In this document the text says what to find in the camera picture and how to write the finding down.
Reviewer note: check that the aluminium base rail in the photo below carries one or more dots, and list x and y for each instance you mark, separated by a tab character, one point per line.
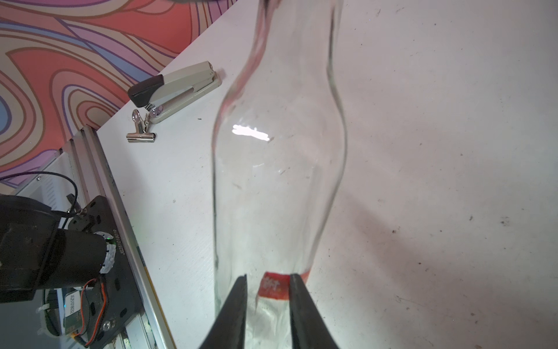
89	163

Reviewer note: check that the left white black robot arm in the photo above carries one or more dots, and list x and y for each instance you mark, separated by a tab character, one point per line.
36	253

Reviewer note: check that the clear bottle with black cap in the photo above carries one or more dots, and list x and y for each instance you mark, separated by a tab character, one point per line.
279	149

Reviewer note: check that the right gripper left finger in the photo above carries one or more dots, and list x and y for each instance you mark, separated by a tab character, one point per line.
228	330

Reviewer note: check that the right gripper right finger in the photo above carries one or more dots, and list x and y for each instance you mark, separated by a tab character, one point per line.
308	330

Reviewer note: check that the silver binder clip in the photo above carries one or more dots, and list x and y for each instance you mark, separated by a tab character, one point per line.
141	133

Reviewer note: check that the red bottle label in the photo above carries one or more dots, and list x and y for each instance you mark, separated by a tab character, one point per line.
274	286

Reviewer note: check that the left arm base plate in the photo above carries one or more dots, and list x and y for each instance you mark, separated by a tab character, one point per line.
91	294

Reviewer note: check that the grey black stapler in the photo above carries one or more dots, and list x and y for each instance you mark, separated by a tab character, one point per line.
165	94

